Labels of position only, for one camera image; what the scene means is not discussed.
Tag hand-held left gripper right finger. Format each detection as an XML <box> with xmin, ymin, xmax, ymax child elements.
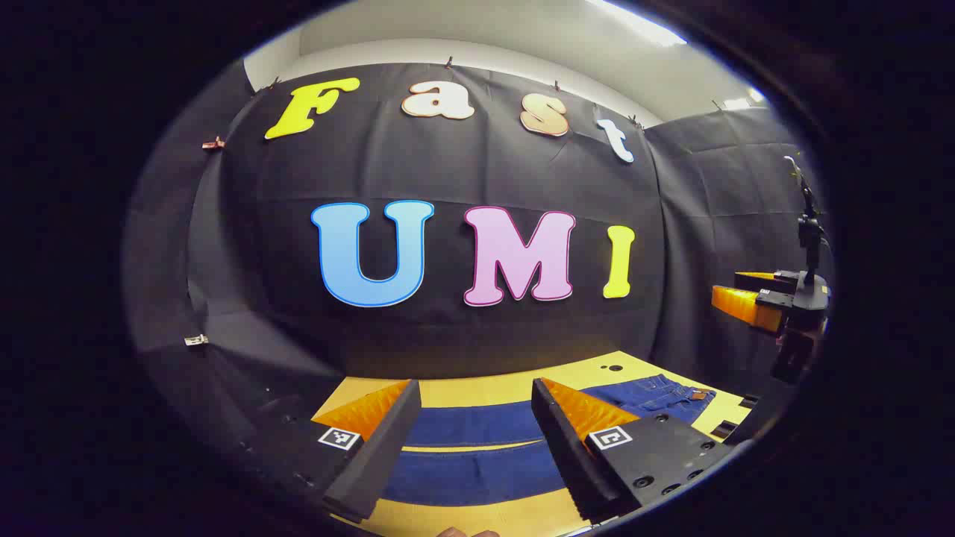
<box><xmin>531</xmin><ymin>377</ymin><xmax>736</xmax><ymax>525</ymax></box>

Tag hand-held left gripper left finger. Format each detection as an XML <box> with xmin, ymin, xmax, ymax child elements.
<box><xmin>240</xmin><ymin>379</ymin><xmax>423</xmax><ymax>524</ymax></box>

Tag blue denim jeans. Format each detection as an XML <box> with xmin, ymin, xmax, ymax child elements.
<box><xmin>382</xmin><ymin>373</ymin><xmax>717</xmax><ymax>508</ymax></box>

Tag black backdrop cloth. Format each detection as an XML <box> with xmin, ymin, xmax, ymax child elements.
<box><xmin>123</xmin><ymin>60</ymin><xmax>833</xmax><ymax>463</ymax></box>

